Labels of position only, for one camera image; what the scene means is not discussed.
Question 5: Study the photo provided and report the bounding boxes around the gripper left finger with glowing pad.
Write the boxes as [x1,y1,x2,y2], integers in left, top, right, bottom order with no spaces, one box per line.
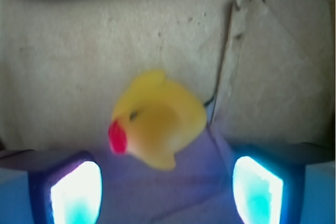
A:
[1,150,102,223]

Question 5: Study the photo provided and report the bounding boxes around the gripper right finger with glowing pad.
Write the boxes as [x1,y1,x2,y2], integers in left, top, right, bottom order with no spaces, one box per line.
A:
[232,143,335,223]

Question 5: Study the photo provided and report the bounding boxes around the yellow rubber duck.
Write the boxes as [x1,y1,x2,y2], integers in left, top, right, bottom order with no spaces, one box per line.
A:
[108,69,207,170]

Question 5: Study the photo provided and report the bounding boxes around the crumpled brown paper liner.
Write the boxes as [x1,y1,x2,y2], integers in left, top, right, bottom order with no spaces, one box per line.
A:
[1,0,335,223]

